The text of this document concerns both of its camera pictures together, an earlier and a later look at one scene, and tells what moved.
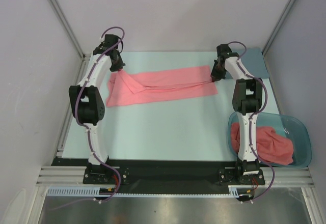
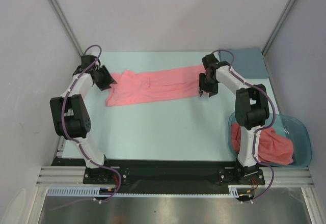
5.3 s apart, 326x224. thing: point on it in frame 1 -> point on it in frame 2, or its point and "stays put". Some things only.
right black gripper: [216, 72] -> [208, 87]
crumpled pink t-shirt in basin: [272, 147] stays put
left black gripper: [118, 66] -> [109, 79]
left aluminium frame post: [66, 24] stays put
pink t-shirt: [132, 85] stays put
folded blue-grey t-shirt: [253, 62] stays put
